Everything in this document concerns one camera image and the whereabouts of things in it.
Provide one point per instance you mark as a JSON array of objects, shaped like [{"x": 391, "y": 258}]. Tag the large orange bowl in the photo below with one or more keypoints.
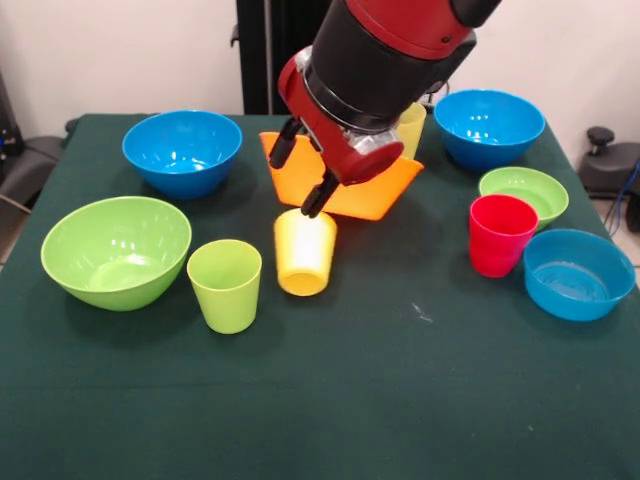
[{"x": 300, "y": 180}]

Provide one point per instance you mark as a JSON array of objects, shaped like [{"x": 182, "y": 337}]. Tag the black knobbed equipment base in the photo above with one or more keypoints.
[{"x": 610, "y": 165}]

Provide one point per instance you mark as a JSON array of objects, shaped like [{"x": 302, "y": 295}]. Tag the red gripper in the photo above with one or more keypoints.
[{"x": 330, "y": 140}]

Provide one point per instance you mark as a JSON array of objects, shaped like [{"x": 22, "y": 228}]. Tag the red cup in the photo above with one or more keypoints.
[{"x": 500, "y": 245}]

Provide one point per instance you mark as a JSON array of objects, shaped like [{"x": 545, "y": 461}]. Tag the small green bowl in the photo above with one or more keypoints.
[{"x": 545, "y": 195}]

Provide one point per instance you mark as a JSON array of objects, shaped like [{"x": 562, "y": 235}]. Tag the green cup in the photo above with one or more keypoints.
[{"x": 225, "y": 305}]

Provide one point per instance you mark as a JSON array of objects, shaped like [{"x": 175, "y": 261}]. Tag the black chair base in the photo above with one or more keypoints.
[{"x": 30, "y": 165}]

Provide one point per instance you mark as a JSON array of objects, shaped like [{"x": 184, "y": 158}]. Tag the black equipment case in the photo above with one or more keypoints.
[{"x": 9, "y": 120}]

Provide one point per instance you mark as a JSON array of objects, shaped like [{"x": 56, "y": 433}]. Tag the pale translucent yellow cup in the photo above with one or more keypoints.
[{"x": 414, "y": 130}]

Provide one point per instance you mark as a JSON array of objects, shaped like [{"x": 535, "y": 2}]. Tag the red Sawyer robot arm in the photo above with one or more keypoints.
[{"x": 390, "y": 60}]

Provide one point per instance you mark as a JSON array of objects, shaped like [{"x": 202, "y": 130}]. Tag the small blue bowl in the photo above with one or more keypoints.
[{"x": 575, "y": 285}]

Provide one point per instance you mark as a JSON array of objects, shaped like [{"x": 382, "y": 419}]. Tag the large blue bowl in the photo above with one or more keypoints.
[
  {"x": 490, "y": 135},
  {"x": 180, "y": 160}
]

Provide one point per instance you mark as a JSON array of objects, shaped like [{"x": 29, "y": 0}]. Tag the dark green table cloth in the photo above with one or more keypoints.
[{"x": 300, "y": 400}]

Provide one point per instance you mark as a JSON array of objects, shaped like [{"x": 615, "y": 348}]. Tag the large green bowl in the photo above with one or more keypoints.
[{"x": 115, "y": 260}]

